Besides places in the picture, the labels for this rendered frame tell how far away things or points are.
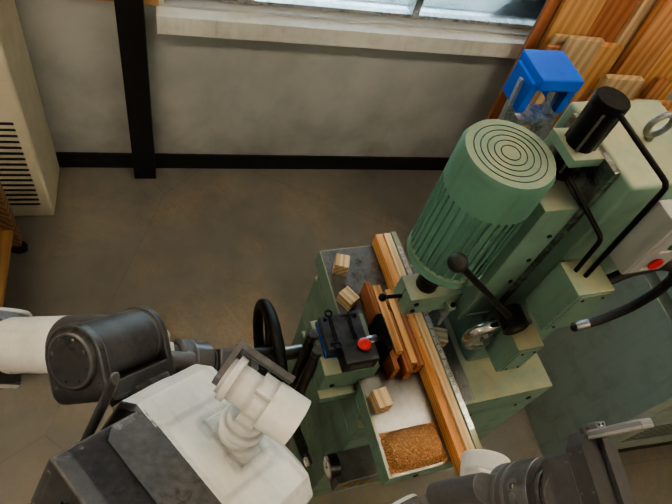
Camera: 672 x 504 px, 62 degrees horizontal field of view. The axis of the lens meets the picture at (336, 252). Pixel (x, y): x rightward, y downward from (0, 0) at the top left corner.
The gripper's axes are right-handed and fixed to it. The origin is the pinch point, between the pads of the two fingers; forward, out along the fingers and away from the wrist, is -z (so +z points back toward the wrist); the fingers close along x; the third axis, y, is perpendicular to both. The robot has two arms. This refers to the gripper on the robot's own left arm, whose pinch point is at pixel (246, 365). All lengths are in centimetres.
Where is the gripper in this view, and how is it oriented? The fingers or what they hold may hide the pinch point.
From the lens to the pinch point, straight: 129.9
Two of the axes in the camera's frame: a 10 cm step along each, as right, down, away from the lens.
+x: 7.0, -2.6, -6.6
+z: -7.1, -1.9, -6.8
